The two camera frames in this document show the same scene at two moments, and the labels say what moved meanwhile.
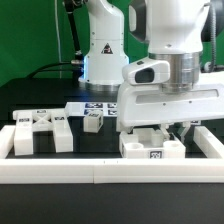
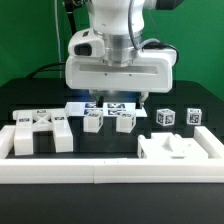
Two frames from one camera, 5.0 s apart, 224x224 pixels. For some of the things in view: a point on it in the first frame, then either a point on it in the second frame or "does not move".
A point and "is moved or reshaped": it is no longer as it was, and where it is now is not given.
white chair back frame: x=31 y=121 does not move
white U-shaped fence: x=112 y=171 does not move
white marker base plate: x=80 y=109 does not move
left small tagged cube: x=93 y=121 does not move
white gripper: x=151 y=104 → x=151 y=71
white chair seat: x=150 y=143 is moved or reshaped
